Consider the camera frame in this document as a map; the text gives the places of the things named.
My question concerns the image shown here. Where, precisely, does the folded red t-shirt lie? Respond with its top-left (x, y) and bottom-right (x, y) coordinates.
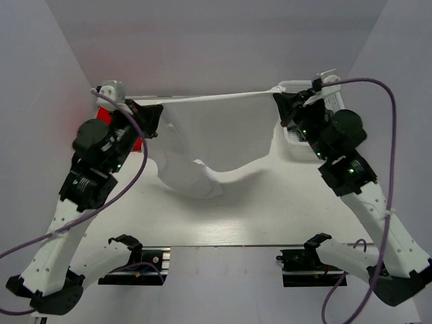
top-left (97, 106), bottom-right (142, 152)

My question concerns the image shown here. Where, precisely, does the white t-shirt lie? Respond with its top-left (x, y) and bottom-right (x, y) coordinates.
top-left (146, 86), bottom-right (283, 199)

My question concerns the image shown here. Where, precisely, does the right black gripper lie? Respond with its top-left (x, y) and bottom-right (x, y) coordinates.
top-left (277, 87), bottom-right (332, 160)

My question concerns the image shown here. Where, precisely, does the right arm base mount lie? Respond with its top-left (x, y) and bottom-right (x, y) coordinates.
top-left (276, 248), bottom-right (343, 288)

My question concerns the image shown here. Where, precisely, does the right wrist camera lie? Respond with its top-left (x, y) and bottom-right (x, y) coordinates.
top-left (303, 69), bottom-right (341, 107)

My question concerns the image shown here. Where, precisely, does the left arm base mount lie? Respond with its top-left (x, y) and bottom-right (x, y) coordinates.
top-left (97, 247), bottom-right (170, 286)

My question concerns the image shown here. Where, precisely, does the white plastic basket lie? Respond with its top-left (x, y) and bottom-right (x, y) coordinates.
top-left (279, 80), bottom-right (345, 163)

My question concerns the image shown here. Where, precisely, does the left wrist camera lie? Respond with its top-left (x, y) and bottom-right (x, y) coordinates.
top-left (94, 80), bottom-right (126, 111)

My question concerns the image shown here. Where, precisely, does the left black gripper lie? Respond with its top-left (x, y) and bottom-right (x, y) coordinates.
top-left (106, 99), bottom-right (161, 173)

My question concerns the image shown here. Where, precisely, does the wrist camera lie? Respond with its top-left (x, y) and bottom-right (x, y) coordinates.
top-left (303, 69), bottom-right (341, 107)
top-left (94, 80), bottom-right (126, 111)

